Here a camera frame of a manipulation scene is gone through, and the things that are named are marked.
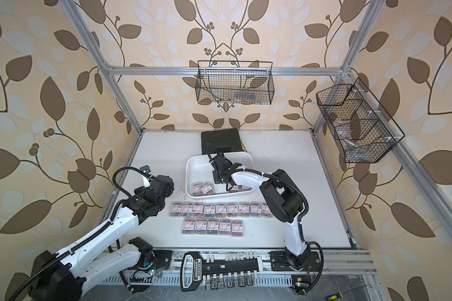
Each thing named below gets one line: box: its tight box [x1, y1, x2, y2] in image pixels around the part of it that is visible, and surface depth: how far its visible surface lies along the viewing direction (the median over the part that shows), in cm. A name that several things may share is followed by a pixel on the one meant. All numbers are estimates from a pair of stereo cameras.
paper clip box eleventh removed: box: [193, 220, 208, 236], surface depth 82 cm
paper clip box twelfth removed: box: [206, 220, 220, 236], surface depth 82 cm
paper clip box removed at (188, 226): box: [181, 218, 196, 236], surface depth 82 cm
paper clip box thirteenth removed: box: [218, 220, 232, 236], surface depth 82 cm
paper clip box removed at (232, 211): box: [226, 205, 238, 218], surface depth 87 cm
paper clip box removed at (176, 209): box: [169, 201, 183, 218], surface depth 88 cm
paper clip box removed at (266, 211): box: [261, 203, 273, 218], surface depth 87 cm
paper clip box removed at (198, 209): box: [192, 202, 205, 218], surface depth 88 cm
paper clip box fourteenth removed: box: [231, 219, 244, 238], surface depth 82 cm
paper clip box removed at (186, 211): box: [180, 205, 193, 218], surface depth 88 cm
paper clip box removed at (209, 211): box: [203, 205, 216, 219], surface depth 87 cm
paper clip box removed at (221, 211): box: [215, 205, 227, 219], surface depth 87 cm
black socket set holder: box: [180, 251, 264, 292], surface depth 72 cm
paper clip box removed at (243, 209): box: [237, 201, 251, 219], surface depth 87 cm
